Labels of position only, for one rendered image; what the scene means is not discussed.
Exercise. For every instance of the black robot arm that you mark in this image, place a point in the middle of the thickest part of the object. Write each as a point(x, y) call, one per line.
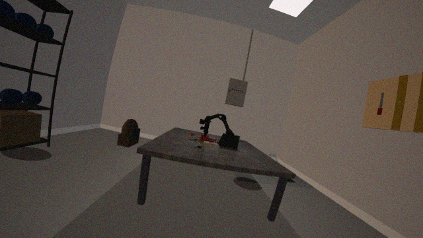
point(223, 119)

